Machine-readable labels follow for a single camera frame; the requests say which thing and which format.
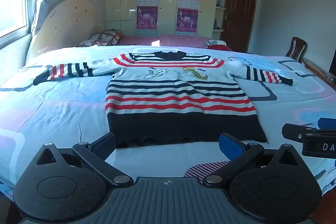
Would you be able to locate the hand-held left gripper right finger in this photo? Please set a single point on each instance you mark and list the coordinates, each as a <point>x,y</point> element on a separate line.
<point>231,144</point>

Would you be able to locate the blue patterned bedsheet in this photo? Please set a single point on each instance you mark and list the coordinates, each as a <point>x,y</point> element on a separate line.
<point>65,100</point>

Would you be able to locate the patterned pillow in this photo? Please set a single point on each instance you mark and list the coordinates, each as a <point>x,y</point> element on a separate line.
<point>106,35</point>
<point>88,43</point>

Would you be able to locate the striped folded cloth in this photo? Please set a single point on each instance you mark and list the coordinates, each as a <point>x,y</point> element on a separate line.
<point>214,43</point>

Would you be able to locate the wooden bed frame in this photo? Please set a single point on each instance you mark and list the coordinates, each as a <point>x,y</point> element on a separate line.
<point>319,69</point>

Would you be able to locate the wooden chair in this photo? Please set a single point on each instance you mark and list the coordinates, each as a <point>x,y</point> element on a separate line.
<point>296,48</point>

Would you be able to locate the brown wooden door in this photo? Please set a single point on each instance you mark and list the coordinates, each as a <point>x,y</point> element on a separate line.
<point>240,14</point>

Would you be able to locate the cream corner shelf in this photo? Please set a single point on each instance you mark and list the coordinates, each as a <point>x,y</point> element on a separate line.
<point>221,7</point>

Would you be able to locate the striped knit sweater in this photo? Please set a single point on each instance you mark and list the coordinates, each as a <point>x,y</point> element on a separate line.
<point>178,98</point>

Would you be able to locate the beige rounded headboard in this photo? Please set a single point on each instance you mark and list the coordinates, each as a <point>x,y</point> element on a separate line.
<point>71,24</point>

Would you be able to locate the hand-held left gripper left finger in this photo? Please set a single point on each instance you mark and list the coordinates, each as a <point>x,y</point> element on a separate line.
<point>105,143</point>

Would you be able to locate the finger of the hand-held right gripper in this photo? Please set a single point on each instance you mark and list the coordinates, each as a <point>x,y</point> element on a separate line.
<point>327,123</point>
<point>292,131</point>

